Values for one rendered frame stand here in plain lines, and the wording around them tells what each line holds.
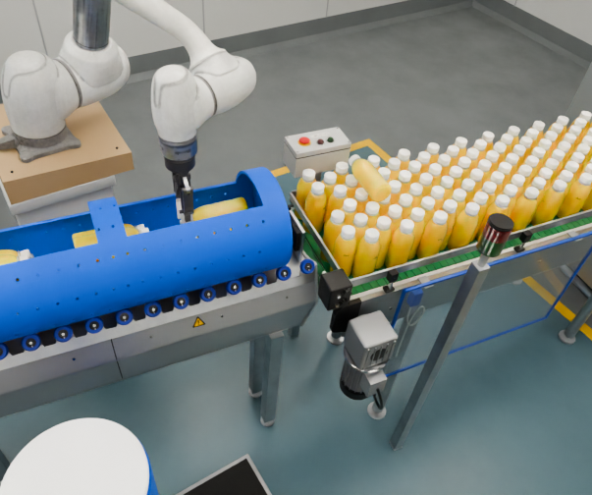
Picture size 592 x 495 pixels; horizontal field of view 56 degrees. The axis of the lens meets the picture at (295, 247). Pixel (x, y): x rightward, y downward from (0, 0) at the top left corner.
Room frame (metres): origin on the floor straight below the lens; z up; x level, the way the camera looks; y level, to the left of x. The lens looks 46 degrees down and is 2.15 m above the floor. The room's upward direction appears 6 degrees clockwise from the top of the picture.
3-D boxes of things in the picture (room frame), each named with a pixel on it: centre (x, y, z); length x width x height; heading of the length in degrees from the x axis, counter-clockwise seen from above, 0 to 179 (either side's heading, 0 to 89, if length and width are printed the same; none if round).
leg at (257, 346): (1.20, 0.10, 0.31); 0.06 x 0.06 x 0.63; 28
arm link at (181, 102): (1.08, 0.30, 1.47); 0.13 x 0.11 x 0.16; 144
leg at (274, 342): (1.08, 0.04, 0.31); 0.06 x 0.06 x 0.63; 28
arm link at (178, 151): (1.07, 0.31, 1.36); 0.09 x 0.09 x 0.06
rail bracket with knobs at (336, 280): (1.02, -0.12, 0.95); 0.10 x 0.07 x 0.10; 28
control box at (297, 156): (1.53, -0.03, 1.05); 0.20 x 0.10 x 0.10; 118
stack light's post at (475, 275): (1.04, -0.50, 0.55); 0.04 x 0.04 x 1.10; 28
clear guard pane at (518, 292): (1.23, -0.68, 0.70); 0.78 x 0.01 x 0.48; 118
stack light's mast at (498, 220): (1.04, -0.50, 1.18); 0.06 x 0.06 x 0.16
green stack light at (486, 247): (1.04, -0.50, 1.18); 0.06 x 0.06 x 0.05
